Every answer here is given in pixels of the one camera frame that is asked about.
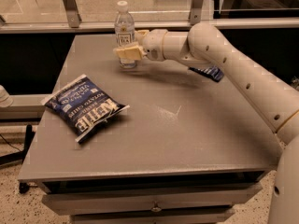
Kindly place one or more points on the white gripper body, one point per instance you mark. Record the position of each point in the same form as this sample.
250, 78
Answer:
154, 44

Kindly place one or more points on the right metal railing post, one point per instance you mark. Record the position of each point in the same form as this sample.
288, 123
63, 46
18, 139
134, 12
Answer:
195, 11

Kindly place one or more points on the blue potato chips bag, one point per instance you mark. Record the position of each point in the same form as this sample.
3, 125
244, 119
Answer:
83, 106

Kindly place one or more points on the grey drawer cabinet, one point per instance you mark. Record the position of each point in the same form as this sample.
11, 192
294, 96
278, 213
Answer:
185, 149

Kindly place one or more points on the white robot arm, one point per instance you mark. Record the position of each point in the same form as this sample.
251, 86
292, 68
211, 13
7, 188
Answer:
276, 102

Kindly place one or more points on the left metal railing post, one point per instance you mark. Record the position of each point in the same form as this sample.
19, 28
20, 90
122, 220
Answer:
73, 17

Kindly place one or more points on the metal railing post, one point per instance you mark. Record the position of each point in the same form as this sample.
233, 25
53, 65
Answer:
73, 17
195, 11

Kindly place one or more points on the clear plastic water bottle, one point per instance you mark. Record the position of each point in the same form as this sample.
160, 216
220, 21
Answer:
124, 25

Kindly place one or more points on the blue candy bar wrapper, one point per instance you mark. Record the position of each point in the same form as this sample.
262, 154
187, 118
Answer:
213, 72

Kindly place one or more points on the black stand base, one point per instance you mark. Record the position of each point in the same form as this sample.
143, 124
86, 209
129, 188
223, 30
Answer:
20, 155

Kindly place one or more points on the white object at left edge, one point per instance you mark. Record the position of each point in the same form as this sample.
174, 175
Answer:
5, 99

